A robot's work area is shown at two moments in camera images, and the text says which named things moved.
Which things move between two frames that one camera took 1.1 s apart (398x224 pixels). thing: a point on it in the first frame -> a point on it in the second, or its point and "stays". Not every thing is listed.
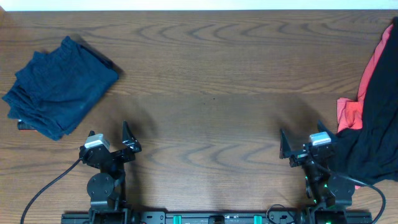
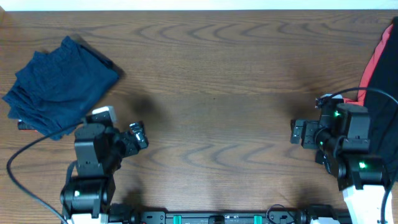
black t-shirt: (370, 154) stays
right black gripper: (286, 151) -> (311, 127)
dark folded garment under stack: (22, 126) stays
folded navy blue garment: (57, 88) stays
